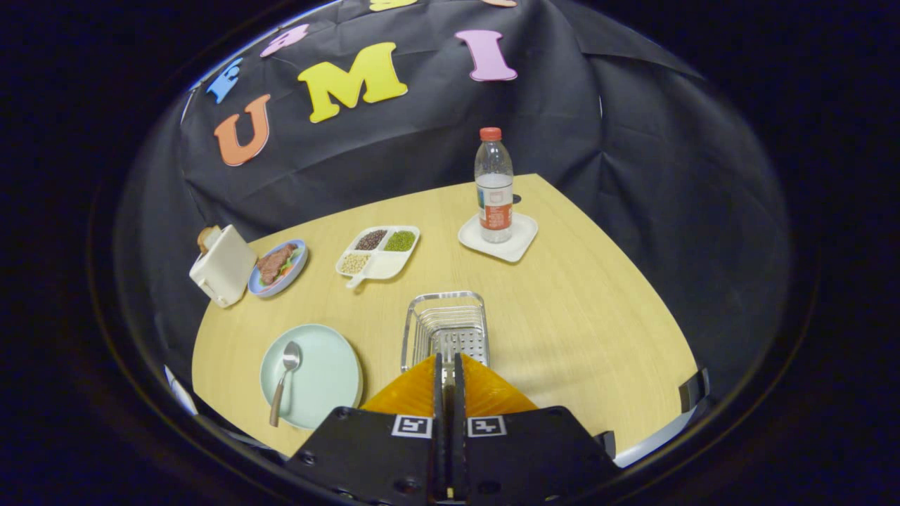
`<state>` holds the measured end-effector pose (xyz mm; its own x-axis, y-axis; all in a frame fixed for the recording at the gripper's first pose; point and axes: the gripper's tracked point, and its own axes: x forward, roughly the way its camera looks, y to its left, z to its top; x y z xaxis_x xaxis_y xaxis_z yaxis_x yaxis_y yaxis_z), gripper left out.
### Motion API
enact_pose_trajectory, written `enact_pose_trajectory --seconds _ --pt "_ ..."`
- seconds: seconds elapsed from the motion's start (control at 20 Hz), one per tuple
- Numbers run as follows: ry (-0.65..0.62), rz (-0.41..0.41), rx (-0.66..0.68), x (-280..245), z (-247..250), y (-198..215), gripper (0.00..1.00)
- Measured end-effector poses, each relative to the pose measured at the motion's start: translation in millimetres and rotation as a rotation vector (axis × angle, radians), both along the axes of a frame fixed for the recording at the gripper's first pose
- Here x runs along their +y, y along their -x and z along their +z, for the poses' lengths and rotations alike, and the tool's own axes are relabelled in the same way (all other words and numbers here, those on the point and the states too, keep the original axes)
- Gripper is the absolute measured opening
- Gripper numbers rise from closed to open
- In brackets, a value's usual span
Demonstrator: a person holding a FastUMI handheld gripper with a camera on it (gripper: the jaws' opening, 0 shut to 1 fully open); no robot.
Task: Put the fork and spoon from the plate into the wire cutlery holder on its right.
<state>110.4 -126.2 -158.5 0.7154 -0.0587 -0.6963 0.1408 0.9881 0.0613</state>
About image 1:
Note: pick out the toast slice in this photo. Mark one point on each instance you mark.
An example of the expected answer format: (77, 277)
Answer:
(205, 239)

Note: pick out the clear water bottle red cap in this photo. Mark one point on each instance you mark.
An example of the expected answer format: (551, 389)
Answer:
(494, 204)

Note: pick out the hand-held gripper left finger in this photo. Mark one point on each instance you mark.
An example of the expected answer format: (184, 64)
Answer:
(439, 450)

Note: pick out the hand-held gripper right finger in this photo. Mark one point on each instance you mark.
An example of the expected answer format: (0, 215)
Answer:
(459, 450)

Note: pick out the brown steak with vegetables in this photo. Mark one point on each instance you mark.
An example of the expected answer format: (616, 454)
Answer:
(271, 266)

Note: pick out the white square coaster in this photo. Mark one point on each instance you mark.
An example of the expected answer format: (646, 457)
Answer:
(517, 242)

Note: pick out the black backdrop cloth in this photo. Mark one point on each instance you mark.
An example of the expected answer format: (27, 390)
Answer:
(394, 140)

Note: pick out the pale green plate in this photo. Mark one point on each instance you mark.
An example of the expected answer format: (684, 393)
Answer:
(323, 379)

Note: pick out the cream toaster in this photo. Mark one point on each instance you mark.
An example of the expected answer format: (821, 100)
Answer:
(225, 270)

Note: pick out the white divided tray with beans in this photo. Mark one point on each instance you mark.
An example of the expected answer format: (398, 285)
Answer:
(383, 267)

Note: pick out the white panel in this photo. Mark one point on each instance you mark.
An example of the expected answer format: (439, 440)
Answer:
(181, 393)

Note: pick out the blue plate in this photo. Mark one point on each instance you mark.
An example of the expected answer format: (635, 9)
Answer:
(301, 261)

